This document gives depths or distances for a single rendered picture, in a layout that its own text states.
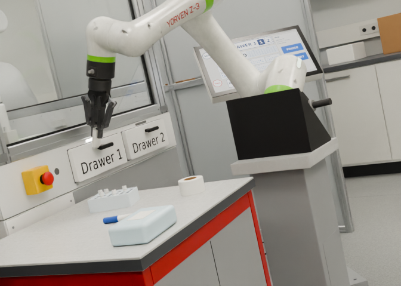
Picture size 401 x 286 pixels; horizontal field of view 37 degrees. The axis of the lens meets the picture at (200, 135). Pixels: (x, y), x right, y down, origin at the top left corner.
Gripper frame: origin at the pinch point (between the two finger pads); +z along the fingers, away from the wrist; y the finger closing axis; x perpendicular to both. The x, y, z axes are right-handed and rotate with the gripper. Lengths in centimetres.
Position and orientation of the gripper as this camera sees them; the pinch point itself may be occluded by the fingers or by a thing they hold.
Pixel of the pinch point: (96, 137)
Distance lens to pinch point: 202.8
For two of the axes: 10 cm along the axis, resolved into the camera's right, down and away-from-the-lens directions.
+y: 8.9, 2.0, -4.0
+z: -1.0, 9.6, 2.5
